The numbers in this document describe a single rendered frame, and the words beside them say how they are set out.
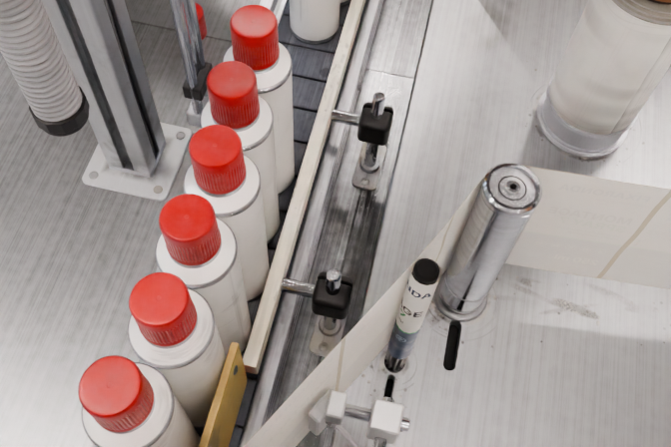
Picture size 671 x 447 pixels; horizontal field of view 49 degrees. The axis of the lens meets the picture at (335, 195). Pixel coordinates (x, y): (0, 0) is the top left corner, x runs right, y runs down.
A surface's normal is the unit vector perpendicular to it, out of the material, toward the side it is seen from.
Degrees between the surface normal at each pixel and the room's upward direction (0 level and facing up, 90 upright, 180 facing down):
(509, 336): 0
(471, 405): 0
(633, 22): 92
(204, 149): 2
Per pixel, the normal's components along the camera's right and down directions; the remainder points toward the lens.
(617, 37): -0.64, 0.63
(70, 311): 0.04, -0.50
